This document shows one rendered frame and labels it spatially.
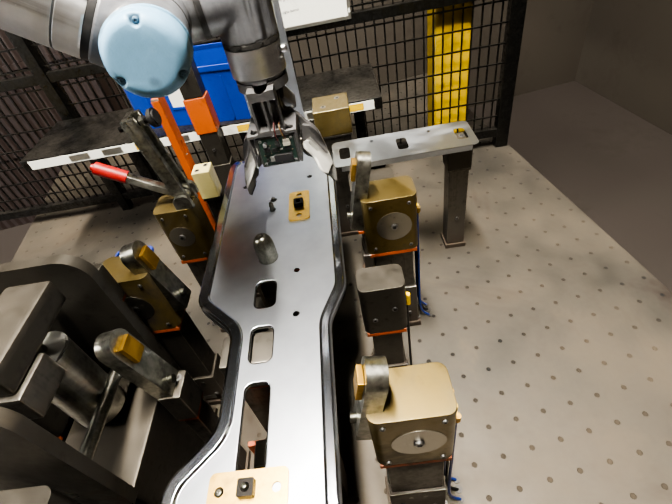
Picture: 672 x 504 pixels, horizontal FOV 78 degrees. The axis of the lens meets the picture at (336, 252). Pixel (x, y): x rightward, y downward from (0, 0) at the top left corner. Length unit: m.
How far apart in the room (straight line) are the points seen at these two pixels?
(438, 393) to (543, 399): 0.43
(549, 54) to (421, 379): 3.14
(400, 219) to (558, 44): 2.87
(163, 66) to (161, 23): 0.03
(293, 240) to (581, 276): 0.65
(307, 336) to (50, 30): 0.41
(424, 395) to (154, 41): 0.41
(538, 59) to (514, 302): 2.61
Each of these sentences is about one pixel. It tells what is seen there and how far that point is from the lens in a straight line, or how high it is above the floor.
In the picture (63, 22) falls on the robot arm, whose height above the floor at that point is 1.38.
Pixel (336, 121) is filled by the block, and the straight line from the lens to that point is 0.94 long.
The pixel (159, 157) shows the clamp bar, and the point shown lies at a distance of 0.72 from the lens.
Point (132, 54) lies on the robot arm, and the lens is 0.43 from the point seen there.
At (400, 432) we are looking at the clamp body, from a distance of 0.46.
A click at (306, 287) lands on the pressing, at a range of 0.61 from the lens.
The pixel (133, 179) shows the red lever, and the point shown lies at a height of 1.11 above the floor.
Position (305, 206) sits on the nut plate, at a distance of 0.75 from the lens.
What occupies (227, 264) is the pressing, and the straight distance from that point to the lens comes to 0.69.
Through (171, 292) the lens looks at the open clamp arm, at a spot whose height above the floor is 1.02.
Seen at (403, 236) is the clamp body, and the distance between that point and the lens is 0.72.
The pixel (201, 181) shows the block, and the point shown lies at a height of 1.05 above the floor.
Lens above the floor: 1.45
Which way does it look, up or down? 43 degrees down
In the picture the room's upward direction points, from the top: 13 degrees counter-clockwise
